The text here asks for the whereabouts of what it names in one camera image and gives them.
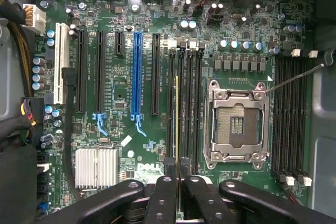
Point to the silver finned heatsink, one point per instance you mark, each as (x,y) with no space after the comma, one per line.
(96,167)

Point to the green Dell motherboard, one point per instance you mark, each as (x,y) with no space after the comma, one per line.
(147,140)

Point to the silver CPU socket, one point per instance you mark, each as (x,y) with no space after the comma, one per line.
(236,121)

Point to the thin metal locking lever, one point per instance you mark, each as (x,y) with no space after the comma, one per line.
(294,78)

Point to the black RAM slot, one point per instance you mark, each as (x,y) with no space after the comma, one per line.
(181,103)
(278,116)
(197,103)
(286,116)
(294,116)
(188,103)
(302,116)
(171,103)

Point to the long black expansion slot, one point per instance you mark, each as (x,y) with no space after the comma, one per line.
(81,72)
(101,72)
(156,74)

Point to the grey metal PC case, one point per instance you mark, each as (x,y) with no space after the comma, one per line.
(324,119)

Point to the white power connector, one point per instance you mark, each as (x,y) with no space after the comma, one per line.
(35,19)

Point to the blue expansion slot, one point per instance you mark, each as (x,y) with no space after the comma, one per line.
(137,74)

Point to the white PCI expansion slot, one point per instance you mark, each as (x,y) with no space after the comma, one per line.
(61,64)

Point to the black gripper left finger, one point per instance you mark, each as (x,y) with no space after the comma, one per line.
(160,203)

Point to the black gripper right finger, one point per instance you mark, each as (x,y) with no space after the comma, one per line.
(204,203)

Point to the short black expansion slot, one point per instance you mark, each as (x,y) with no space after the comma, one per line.
(119,43)

